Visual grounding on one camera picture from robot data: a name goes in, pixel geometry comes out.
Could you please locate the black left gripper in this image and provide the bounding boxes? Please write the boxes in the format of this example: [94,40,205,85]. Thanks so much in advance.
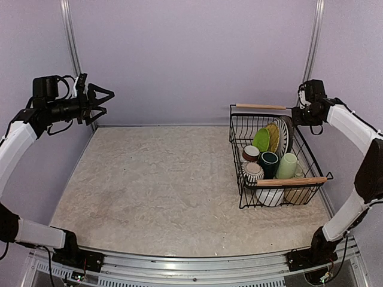
[47,82,114,125]

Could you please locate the grey reindeer plate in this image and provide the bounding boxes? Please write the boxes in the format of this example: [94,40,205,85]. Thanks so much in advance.
[280,115,294,153]

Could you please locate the white plate dark stripes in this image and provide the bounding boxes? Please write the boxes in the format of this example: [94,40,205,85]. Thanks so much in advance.
[273,118,288,159]

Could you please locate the yellow green woven plate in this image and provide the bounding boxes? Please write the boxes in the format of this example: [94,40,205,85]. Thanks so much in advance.
[265,123,279,153]

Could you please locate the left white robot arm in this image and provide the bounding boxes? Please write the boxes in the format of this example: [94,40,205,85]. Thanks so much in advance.
[1,76,115,266]

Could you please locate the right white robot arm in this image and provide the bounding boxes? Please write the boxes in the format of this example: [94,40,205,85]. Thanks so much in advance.
[292,98,382,265]

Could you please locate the lime green plate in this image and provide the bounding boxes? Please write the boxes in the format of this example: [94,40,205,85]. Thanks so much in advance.
[252,128,270,152]

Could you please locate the light green cup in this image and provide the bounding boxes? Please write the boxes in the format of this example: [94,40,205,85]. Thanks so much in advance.
[276,153,298,179]

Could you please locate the clear glass cup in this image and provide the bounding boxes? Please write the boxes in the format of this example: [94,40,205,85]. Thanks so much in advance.
[294,162,304,178]

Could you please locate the dark green mug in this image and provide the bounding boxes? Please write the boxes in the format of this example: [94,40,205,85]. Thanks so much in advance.
[259,151,279,179]

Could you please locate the brown white small bowl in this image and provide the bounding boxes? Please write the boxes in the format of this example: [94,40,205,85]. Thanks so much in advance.
[242,145,260,162]

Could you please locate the striped black white cup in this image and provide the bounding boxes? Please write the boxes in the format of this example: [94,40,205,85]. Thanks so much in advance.
[241,162,265,187]

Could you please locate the beige cup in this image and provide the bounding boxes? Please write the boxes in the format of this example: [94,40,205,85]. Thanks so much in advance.
[284,187,311,205]

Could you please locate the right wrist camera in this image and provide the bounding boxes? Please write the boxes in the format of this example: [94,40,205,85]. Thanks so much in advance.
[297,80,327,109]

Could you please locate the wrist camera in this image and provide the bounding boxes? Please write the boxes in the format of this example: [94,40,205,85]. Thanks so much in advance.
[72,73,87,98]
[297,80,327,109]

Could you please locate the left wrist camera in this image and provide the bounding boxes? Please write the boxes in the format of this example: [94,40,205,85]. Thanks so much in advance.
[72,73,87,98]

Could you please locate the black wire dish rack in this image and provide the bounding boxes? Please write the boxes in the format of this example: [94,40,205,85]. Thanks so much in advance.
[229,105,333,209]

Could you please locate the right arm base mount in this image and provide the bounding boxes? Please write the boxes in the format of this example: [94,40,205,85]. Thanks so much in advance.
[286,249,338,272]

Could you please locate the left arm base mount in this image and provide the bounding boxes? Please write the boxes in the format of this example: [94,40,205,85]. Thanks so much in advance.
[52,249,105,273]

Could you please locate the aluminium front rail frame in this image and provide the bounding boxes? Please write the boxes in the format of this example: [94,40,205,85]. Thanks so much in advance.
[20,236,369,287]

